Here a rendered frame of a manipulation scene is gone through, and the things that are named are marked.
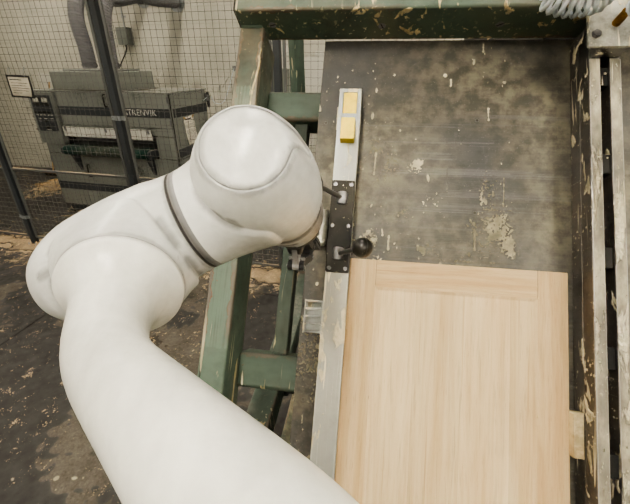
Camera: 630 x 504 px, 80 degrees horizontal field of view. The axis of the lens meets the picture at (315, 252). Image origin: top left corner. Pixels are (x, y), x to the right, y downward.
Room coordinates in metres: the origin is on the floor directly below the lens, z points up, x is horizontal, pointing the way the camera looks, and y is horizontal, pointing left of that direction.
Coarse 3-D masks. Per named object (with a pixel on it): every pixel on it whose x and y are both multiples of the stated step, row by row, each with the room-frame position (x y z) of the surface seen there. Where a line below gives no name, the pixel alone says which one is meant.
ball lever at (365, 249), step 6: (360, 240) 0.61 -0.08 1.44; (366, 240) 0.61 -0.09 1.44; (354, 246) 0.61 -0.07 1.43; (360, 246) 0.60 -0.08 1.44; (366, 246) 0.60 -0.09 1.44; (372, 246) 0.61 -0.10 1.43; (336, 252) 0.69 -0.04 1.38; (342, 252) 0.67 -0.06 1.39; (348, 252) 0.65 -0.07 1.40; (354, 252) 0.61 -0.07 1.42; (360, 252) 0.60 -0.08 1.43; (366, 252) 0.60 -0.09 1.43; (336, 258) 0.68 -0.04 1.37; (342, 258) 0.69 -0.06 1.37
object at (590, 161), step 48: (624, 0) 0.87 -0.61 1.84; (576, 48) 0.92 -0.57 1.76; (624, 48) 0.83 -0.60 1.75; (576, 96) 0.86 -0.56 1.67; (576, 144) 0.80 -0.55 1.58; (576, 192) 0.74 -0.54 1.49; (624, 192) 0.69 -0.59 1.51; (576, 240) 0.69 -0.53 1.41; (624, 240) 0.63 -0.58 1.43; (576, 288) 0.63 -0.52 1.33; (624, 288) 0.58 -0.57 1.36; (576, 336) 0.58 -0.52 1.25; (624, 336) 0.53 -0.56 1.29; (576, 384) 0.53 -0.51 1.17; (624, 384) 0.49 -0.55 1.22; (624, 432) 0.44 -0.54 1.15; (576, 480) 0.43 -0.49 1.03; (624, 480) 0.39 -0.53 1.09
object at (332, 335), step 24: (360, 96) 0.91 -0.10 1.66; (360, 120) 0.91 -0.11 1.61; (336, 144) 0.85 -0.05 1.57; (336, 168) 0.82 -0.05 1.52; (336, 288) 0.66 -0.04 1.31; (336, 312) 0.63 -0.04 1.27; (336, 336) 0.61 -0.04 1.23; (336, 360) 0.58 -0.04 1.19; (336, 384) 0.55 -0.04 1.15; (336, 408) 0.52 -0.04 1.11; (312, 432) 0.50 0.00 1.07; (336, 432) 0.50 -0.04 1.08; (312, 456) 0.48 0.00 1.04
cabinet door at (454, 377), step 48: (384, 288) 0.67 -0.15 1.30; (432, 288) 0.66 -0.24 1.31; (480, 288) 0.65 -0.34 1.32; (528, 288) 0.64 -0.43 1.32; (384, 336) 0.61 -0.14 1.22; (432, 336) 0.61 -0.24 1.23; (480, 336) 0.60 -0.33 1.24; (528, 336) 0.59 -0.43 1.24; (384, 384) 0.56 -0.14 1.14; (432, 384) 0.55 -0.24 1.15; (480, 384) 0.54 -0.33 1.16; (528, 384) 0.54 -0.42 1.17; (384, 432) 0.51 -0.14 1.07; (432, 432) 0.50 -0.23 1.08; (480, 432) 0.49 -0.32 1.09; (528, 432) 0.48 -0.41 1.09; (336, 480) 0.46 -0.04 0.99; (384, 480) 0.45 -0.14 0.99; (432, 480) 0.45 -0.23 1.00; (480, 480) 0.44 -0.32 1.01; (528, 480) 0.44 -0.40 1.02
